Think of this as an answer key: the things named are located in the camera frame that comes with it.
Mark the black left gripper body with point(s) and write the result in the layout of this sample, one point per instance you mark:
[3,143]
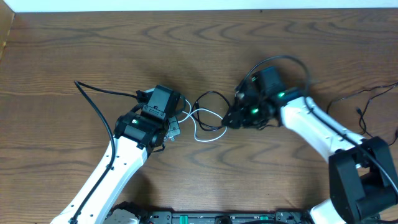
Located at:
[173,131]

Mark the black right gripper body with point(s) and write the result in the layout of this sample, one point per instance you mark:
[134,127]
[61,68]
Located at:
[234,117]

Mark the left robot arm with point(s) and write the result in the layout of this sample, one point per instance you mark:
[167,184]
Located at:
[136,134]

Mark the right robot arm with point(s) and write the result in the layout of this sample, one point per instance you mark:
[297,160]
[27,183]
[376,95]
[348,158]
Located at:
[362,174]

